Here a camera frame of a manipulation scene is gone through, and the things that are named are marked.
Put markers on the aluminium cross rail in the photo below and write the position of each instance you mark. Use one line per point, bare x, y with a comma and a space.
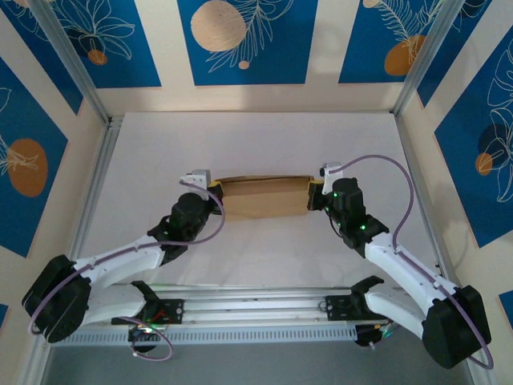
256, 305

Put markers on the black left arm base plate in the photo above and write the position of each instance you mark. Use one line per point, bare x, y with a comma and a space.
172, 310

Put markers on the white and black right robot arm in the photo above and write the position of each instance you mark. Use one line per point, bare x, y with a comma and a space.
401, 264

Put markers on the brown cardboard box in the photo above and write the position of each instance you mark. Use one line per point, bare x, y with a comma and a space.
260, 200

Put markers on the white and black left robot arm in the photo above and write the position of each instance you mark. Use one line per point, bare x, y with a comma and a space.
120, 256

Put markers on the aluminium corner post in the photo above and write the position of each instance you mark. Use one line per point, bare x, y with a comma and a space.
67, 52
429, 52

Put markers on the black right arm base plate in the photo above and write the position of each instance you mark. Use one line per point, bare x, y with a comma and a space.
336, 309

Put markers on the aluminium side rail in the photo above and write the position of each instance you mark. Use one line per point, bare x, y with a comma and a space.
408, 152
105, 152

